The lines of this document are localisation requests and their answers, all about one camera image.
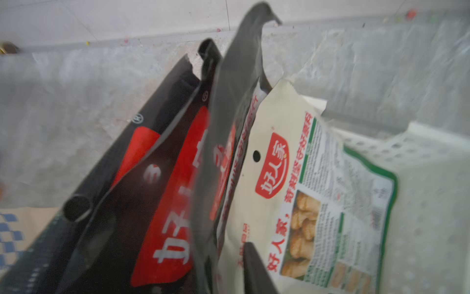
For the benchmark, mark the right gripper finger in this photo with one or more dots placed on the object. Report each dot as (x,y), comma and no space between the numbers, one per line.
(256,278)

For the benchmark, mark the cream green food packet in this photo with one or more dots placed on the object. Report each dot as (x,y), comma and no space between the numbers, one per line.
(315,209)

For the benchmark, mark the black red condiment packet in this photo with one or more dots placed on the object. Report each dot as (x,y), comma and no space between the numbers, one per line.
(124,229)

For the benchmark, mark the blue checkered paper bag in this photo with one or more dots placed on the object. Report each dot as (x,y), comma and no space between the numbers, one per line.
(19,228)

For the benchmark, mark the white plastic basket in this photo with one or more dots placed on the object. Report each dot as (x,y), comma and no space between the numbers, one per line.
(427,247)

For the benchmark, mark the small brass object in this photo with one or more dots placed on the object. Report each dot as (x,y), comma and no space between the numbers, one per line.
(8,48)

